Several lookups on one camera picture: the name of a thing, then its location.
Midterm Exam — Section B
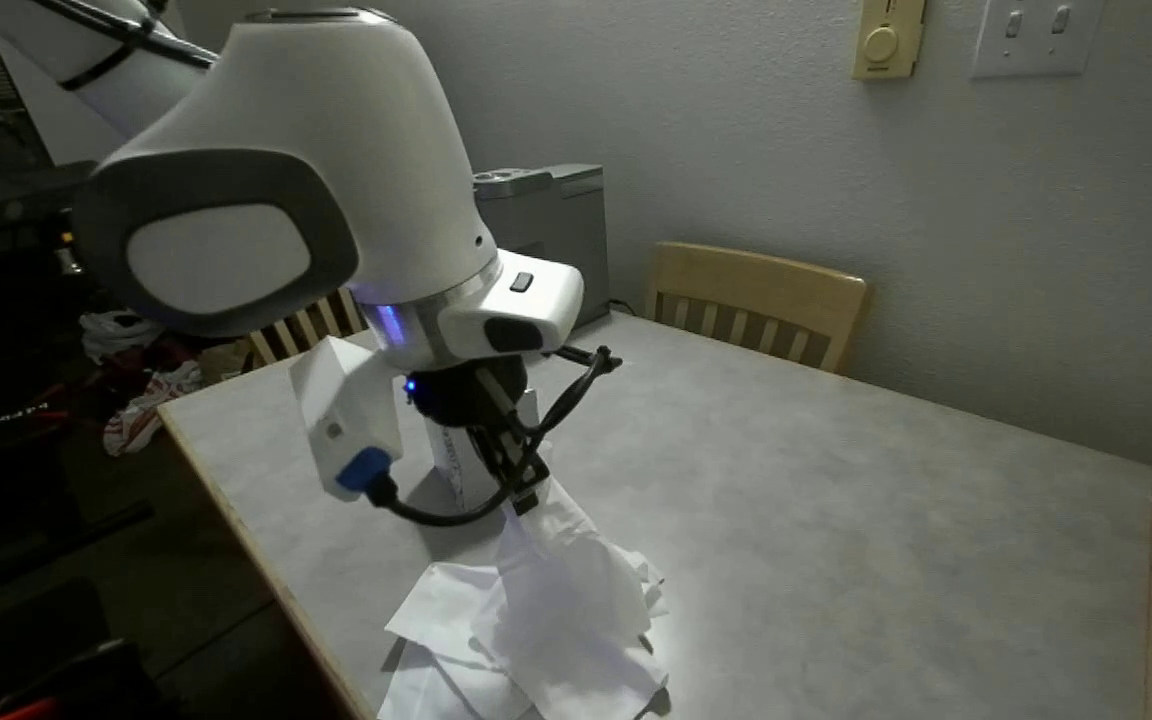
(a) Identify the grey single-serve coffee maker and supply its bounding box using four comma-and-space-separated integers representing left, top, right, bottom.
466, 162, 615, 330

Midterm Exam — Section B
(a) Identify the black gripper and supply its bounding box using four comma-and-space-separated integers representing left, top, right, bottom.
407, 357, 554, 510

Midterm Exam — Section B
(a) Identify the white tissue paper sheet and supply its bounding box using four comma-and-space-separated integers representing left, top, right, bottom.
485, 476, 673, 720

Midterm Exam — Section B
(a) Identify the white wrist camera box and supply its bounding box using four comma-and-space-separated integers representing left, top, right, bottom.
283, 336, 407, 510

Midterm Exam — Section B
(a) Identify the black camera cable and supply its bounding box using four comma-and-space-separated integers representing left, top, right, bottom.
360, 341, 629, 532

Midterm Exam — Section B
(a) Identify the light wooden slat-back chair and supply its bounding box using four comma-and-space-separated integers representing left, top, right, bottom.
245, 289, 371, 372
641, 236, 872, 378

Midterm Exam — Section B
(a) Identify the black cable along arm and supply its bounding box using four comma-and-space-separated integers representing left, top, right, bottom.
30, 0, 223, 95

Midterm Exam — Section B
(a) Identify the red white cloth clutter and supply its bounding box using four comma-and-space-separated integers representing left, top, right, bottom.
95, 334, 256, 459

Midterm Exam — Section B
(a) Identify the white crumpled tissue paper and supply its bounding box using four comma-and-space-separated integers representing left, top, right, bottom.
371, 644, 548, 720
383, 555, 515, 673

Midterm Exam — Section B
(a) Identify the white double switch plate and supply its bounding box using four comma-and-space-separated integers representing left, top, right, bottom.
966, 0, 1102, 86

